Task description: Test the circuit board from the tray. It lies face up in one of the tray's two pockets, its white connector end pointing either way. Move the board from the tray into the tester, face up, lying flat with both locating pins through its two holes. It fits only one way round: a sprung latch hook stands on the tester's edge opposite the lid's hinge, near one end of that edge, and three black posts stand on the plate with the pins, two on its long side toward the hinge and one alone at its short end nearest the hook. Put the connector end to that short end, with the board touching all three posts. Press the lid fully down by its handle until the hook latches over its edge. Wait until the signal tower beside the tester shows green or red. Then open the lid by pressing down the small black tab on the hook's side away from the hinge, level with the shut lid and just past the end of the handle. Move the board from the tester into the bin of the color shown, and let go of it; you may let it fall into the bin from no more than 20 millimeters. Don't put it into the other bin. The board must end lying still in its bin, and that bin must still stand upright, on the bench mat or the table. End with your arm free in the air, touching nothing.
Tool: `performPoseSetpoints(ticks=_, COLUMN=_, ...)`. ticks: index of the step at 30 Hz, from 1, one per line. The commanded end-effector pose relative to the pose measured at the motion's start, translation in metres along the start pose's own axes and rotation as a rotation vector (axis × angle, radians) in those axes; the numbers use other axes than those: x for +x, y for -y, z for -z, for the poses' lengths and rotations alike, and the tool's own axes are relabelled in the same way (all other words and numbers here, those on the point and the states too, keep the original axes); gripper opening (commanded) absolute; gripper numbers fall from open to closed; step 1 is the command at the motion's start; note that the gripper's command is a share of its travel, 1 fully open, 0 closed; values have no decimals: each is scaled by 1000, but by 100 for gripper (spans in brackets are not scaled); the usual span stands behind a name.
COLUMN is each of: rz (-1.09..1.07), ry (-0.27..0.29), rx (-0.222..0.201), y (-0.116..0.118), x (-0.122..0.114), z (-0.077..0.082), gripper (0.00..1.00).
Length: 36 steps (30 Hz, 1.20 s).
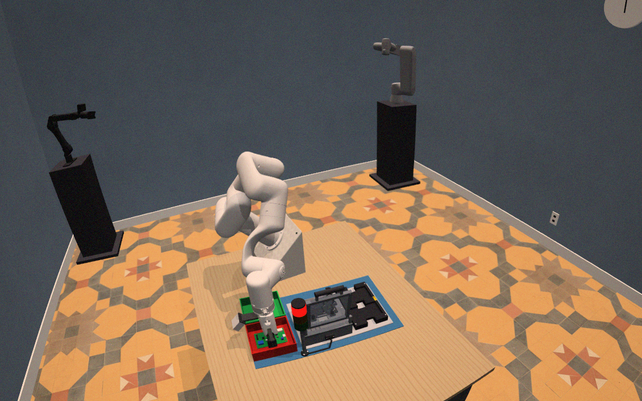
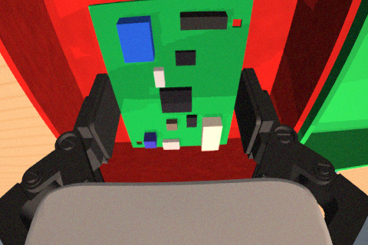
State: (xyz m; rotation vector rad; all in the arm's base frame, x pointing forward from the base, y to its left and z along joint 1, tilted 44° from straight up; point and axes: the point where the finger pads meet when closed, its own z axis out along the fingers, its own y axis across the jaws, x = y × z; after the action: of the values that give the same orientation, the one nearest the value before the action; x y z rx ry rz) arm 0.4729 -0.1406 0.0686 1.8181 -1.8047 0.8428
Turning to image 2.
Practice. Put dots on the green circuit board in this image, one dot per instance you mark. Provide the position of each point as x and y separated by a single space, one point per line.
174 66

